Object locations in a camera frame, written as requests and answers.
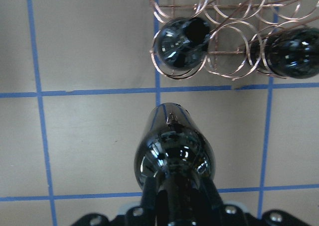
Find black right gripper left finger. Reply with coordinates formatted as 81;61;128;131
141;177;159;226

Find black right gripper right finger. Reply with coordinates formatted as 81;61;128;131
200;177;223;226

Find dark wine bottle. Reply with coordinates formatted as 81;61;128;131
134;103;215;226
155;17;211;71

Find dark wine bottle in rack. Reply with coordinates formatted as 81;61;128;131
155;17;211;71

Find copper wire wine rack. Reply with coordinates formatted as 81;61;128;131
150;0;319;80

